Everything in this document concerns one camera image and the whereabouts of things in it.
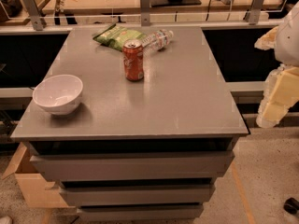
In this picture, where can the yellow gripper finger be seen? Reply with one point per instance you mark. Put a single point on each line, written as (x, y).
(281, 92)
(267, 41)

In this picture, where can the orange soda can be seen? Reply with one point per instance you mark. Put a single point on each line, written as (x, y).
(133, 59)

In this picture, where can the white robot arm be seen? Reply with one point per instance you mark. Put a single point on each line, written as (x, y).
(286, 47)

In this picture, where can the top grey drawer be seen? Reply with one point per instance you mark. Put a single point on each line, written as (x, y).
(132, 166)

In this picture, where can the grey drawer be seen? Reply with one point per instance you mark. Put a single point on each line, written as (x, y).
(137, 195)
(132, 166)
(129, 213)

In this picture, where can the clear plastic water bottle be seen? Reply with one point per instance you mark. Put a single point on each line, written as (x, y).
(156, 41)

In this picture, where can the black caster wheel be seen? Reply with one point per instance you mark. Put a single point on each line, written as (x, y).
(291, 206)

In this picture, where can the grey drawer cabinet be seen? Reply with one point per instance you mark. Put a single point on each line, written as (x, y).
(181, 105)

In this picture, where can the green chip bag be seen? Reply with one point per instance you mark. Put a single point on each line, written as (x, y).
(114, 36)

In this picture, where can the bottom grey drawer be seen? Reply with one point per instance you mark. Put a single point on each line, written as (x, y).
(129, 213)

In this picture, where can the middle grey drawer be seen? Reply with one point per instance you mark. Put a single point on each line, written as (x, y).
(137, 195)

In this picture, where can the white bowl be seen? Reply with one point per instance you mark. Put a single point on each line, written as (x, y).
(59, 95)

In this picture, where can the glass barrier panel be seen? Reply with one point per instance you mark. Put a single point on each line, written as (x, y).
(212, 10)

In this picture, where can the cardboard box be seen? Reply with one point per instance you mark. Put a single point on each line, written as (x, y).
(36, 191)

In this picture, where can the right metal bracket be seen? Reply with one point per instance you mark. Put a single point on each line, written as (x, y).
(252, 16)

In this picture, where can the metal bracket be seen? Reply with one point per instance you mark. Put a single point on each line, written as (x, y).
(252, 16)
(145, 12)
(36, 19)

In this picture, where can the middle metal bracket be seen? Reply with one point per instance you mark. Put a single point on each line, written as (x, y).
(145, 12)

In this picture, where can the left metal bracket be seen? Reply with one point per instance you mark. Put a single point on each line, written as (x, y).
(36, 19)

